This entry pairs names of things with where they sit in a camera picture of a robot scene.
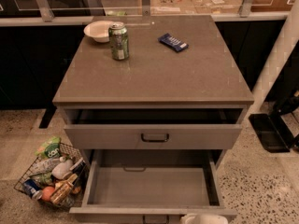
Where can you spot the black wire basket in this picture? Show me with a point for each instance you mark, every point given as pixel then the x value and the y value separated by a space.
pixel 77 176

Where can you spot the green soda can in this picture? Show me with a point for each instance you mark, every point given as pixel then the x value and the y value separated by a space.
pixel 118 39

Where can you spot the green chip bag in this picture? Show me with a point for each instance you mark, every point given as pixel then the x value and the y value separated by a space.
pixel 49 149

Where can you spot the white bowl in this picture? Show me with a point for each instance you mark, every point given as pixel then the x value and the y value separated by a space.
pixel 98 31

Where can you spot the grey drawer cabinet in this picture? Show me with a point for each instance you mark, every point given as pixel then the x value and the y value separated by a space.
pixel 154 76

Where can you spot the clear water bottle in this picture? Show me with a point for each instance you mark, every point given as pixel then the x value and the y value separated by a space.
pixel 47 165

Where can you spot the brown snack box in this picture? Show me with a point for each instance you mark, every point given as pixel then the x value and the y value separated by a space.
pixel 61 193

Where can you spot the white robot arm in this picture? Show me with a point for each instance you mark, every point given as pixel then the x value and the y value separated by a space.
pixel 262 187

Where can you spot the blue soda can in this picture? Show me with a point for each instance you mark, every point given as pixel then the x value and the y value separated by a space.
pixel 32 189

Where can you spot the blue snack bar wrapper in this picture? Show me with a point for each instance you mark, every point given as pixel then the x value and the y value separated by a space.
pixel 173 43

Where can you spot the orange fruit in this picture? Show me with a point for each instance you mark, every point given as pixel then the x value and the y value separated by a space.
pixel 47 192

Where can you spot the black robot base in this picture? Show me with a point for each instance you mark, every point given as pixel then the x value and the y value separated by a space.
pixel 272 131

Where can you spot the grey top drawer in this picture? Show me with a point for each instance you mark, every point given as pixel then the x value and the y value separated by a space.
pixel 191 128

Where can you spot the grey drawer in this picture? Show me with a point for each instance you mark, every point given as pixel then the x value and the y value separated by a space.
pixel 191 128
pixel 150 187

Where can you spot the white plastic bottle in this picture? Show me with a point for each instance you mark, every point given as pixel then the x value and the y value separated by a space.
pixel 62 169

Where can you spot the cardboard box left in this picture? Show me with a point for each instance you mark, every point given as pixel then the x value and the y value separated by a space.
pixel 169 7

